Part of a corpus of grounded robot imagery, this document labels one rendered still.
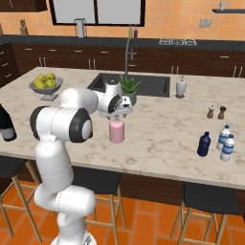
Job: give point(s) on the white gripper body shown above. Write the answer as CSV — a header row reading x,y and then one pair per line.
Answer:
x,y
122,111

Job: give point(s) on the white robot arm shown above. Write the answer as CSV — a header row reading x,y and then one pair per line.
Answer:
x,y
54,166

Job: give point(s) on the pink bottle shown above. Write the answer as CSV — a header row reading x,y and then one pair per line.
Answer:
x,y
116,131

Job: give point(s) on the green potted plant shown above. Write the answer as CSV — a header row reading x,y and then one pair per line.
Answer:
x,y
129,86

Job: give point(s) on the dark sink basin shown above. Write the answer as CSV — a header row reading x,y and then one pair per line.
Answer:
x,y
153,84

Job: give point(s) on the grey sink tap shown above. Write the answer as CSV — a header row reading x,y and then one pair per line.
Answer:
x,y
127,54

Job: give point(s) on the dark brown cupboard run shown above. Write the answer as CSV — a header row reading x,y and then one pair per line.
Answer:
x,y
153,60

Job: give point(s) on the white soap dispenser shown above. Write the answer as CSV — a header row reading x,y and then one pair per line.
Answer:
x,y
181,86

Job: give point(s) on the black wooden-legged stool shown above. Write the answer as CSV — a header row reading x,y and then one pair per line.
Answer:
x,y
210,197
9,166
97,180

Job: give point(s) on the yellow-green fruit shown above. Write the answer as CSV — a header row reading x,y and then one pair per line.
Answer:
x,y
39,85
41,77
50,83
50,76

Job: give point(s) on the grey fruit bowl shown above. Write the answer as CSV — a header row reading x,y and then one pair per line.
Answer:
x,y
46,89

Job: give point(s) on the pale condiment bottle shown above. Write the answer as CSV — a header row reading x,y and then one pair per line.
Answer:
x,y
130,32

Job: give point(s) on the dark condiment bottle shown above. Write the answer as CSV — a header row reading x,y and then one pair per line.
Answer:
x,y
135,32

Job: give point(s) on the brown shaker with white top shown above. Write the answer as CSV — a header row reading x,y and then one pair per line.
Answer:
x,y
210,113

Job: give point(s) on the dark blue bottle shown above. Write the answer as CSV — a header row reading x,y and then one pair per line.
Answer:
x,y
204,145

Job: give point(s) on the hob with metal grates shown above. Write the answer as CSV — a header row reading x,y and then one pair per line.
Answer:
x,y
177,41

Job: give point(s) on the brown shaker with dark top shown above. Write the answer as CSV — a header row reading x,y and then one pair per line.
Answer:
x,y
221,113

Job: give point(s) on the white bottle with blue label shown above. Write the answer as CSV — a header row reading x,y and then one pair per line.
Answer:
x,y
227,149
223,138

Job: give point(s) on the black-framed window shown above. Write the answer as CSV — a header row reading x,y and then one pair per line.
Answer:
x,y
95,11

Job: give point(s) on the dark glass bottle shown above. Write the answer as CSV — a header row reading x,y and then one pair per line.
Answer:
x,y
7,127

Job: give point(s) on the wooden knife block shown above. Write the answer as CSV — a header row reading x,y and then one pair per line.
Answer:
x,y
23,29

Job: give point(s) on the white cup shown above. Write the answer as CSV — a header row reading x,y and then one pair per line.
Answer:
x,y
222,5

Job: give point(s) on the grey wall socket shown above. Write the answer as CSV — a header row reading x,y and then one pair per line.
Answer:
x,y
205,23

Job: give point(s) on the dark wall cupboard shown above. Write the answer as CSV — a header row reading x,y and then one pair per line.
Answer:
x,y
22,4

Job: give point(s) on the dark wall shelf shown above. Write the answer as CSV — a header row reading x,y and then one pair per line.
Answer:
x,y
229,11

